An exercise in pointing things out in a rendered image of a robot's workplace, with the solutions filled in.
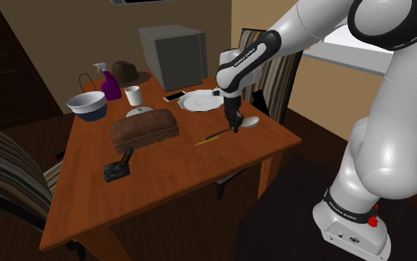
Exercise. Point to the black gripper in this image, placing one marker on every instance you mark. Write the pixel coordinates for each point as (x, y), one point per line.
(231, 108)

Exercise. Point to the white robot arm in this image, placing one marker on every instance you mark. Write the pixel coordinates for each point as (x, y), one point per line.
(392, 119)

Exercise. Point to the white plate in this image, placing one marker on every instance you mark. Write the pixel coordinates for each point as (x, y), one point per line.
(201, 101)

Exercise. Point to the yellow pencil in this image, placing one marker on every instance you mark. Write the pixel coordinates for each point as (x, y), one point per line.
(207, 141)

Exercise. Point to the striped chair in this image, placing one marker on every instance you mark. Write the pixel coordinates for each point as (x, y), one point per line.
(6, 170)
(280, 83)

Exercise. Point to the white phone with black screen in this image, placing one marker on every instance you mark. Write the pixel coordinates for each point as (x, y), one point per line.
(174, 96)

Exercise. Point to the grey box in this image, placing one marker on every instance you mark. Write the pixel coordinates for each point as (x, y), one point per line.
(179, 59)

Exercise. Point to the wooden table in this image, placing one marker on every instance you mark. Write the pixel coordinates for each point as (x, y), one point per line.
(179, 170)

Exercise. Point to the small grey saucer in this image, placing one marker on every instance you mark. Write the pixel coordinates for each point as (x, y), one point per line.
(141, 110)

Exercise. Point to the brown bread loaf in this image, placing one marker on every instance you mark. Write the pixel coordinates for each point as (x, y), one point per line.
(143, 128)

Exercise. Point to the white cup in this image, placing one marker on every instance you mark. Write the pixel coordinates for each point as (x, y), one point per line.
(134, 95)

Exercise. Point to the brown hat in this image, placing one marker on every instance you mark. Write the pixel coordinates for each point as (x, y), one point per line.
(125, 72)

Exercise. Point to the dark robot stand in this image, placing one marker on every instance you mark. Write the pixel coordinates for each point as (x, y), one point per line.
(287, 217)

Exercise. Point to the purple spray bottle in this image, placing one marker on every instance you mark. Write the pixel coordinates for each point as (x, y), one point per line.
(111, 86)

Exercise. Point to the white bowl with blue base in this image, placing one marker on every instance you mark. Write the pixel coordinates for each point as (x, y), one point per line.
(87, 103)

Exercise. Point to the dark wooden door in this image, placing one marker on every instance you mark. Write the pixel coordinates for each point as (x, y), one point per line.
(6, 72)

